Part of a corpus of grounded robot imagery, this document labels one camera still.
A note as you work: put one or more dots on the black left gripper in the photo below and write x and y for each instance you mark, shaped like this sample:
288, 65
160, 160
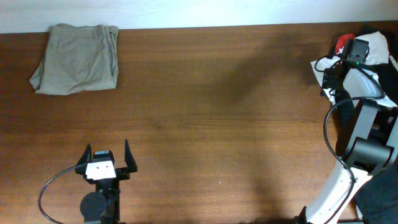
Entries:
123, 172

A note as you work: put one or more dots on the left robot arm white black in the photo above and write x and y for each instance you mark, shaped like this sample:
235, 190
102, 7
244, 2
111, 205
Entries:
101, 207

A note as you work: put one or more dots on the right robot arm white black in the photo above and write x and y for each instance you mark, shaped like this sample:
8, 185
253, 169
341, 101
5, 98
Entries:
366, 147

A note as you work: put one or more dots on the folded khaki shorts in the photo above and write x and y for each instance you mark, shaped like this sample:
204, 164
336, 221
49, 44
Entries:
78, 59

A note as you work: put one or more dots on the red garment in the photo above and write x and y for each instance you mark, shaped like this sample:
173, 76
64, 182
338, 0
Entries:
342, 41

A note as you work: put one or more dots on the white t-shirt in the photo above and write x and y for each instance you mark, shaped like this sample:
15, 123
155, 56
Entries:
355, 83

